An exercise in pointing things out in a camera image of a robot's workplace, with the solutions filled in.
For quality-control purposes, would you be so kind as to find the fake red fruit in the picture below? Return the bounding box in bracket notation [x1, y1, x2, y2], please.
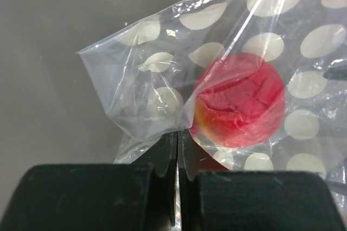
[189, 53, 286, 148]

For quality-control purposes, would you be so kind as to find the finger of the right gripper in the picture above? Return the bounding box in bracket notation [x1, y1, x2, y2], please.
[324, 65, 347, 79]

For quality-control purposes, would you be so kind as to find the polka dot zip top bag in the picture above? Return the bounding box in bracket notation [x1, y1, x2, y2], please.
[79, 0, 346, 207]

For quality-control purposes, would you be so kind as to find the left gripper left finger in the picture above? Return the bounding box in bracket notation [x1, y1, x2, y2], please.
[1, 133, 178, 230]

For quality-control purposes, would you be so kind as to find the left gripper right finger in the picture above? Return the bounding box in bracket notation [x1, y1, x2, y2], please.
[178, 131, 346, 230]

